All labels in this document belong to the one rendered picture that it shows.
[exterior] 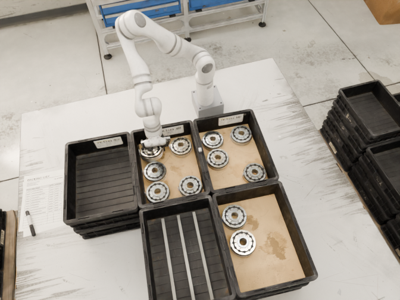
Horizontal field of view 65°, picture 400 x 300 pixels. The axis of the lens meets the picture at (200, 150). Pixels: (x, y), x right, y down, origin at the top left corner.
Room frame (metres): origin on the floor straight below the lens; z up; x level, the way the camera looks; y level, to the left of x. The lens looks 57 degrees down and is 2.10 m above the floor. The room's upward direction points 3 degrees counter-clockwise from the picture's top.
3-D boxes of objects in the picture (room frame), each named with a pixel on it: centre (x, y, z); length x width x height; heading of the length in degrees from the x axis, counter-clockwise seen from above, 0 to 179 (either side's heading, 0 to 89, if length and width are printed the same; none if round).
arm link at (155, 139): (0.79, 0.19, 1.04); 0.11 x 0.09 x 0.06; 9
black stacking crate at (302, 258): (0.37, -0.22, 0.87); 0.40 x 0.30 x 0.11; 10
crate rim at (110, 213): (0.66, 0.44, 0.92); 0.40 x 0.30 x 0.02; 10
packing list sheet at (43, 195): (0.65, 0.78, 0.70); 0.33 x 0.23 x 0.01; 14
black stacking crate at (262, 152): (0.76, -0.15, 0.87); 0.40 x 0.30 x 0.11; 10
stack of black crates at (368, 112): (1.23, -1.11, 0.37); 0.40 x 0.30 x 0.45; 14
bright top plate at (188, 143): (0.83, 0.09, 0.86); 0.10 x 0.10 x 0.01
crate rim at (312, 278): (0.37, -0.22, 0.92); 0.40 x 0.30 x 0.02; 10
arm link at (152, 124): (0.81, 0.19, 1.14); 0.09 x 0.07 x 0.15; 102
